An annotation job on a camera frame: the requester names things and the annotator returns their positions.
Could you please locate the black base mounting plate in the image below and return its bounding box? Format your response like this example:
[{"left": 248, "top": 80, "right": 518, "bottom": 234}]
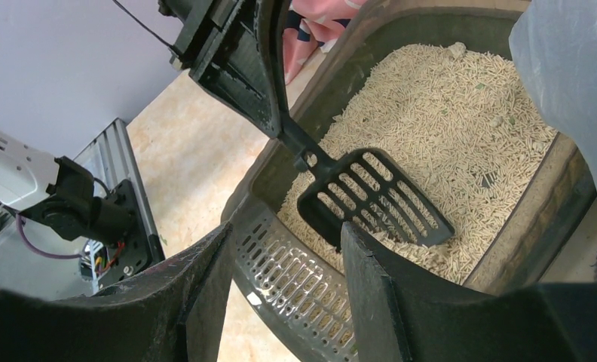
[{"left": 78, "top": 179, "right": 165, "bottom": 294}]

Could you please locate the dark green litter box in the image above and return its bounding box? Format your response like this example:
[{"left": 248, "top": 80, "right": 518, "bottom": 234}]
[{"left": 222, "top": 1, "right": 596, "bottom": 361}]

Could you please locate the aluminium frame rail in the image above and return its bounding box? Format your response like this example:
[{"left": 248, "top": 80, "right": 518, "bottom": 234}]
[{"left": 0, "top": 118, "right": 162, "bottom": 301}]

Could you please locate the pink patterned cloth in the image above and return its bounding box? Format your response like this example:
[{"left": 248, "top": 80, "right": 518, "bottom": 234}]
[{"left": 282, "top": 0, "right": 366, "bottom": 84}]

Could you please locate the black litter scoop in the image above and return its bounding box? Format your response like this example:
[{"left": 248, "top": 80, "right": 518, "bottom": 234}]
[{"left": 278, "top": 115, "right": 455, "bottom": 248}]

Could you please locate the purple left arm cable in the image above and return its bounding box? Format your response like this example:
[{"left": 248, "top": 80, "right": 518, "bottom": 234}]
[{"left": 14, "top": 214, "right": 84, "bottom": 261}]

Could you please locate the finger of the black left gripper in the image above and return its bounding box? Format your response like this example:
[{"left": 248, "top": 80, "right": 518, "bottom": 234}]
[{"left": 198, "top": 1, "right": 283, "bottom": 139}]

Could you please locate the blue plastic bin liner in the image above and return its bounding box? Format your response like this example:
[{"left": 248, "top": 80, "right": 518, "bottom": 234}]
[{"left": 509, "top": 1, "right": 597, "bottom": 191}]

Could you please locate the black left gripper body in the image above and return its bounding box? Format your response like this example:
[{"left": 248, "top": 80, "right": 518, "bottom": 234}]
[{"left": 158, "top": 1, "right": 249, "bottom": 80}]

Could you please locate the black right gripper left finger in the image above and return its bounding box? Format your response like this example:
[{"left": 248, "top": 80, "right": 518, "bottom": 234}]
[{"left": 0, "top": 223, "right": 234, "bottom": 361}]

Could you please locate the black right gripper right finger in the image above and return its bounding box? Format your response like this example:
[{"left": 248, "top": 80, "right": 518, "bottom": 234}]
[{"left": 341, "top": 222, "right": 597, "bottom": 361}]

